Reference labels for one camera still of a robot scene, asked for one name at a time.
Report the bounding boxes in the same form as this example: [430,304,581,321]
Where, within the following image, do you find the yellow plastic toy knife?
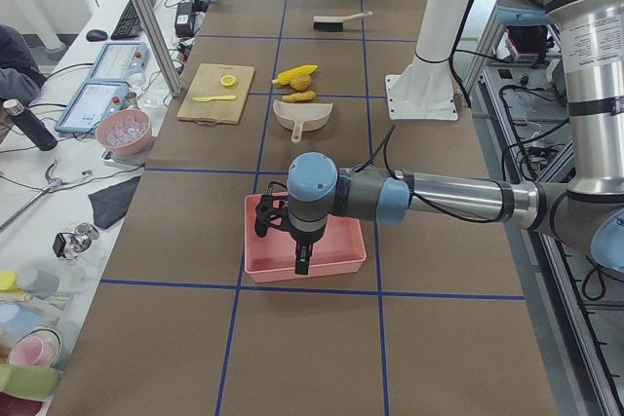
[192,95,237,102]

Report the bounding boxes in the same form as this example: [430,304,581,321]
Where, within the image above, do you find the black power adapter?
[175,1,195,38]

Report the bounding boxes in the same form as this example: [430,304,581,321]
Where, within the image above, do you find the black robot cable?
[352,125,503,224]

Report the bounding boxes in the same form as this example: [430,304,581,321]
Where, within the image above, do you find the pink bowl with clear pieces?
[96,108,152,156]

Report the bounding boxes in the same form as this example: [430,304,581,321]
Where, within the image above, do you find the black water bottle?
[3,99,58,151]

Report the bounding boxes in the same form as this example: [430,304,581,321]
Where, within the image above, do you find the dark grey cloth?
[88,176,140,229]

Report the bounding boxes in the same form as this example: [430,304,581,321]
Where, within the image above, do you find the beige plastic dustpan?
[272,99,333,144]

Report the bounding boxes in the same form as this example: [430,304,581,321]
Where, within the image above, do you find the lower teach pendant tablet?
[55,80,129,133]

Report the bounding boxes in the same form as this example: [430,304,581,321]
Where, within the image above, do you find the upper teach pendant tablet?
[88,41,149,81]

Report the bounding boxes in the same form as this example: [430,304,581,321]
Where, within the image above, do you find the black computer mouse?
[85,29,108,42]

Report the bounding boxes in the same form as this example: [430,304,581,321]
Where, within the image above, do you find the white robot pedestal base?
[386,0,470,121]

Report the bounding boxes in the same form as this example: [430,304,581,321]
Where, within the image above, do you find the beige hand brush black bristles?
[313,11,373,32]

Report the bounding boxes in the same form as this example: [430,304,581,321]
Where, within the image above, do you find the yellow toy lemon slice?
[219,75,238,88]

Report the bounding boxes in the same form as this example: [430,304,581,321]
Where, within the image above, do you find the tan toy ginger root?
[283,90,317,103]

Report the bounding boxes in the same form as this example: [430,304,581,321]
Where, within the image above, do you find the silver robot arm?
[246,0,623,275]

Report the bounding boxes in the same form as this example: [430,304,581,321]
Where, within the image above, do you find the yellow toy corn cob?
[272,64,318,86]

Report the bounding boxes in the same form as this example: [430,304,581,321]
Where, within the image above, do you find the black keyboard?
[110,1,142,40]

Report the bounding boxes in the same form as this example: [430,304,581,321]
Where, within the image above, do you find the pink plastic bin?
[245,194,367,283]

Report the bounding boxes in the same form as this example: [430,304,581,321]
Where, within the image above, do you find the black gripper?
[254,181,312,275]

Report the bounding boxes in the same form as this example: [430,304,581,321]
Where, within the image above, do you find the brown toy potato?
[289,74,312,92]

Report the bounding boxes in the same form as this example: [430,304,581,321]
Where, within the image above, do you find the bamboo cutting board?
[176,63,255,125]

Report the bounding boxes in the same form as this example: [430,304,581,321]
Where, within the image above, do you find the aluminium frame post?
[131,0,182,97]

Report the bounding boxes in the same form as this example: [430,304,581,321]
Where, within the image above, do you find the teach pendant tablet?
[88,41,149,81]
[55,80,129,133]

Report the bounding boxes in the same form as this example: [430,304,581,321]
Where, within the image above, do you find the stacked coloured cups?
[0,269,64,416]

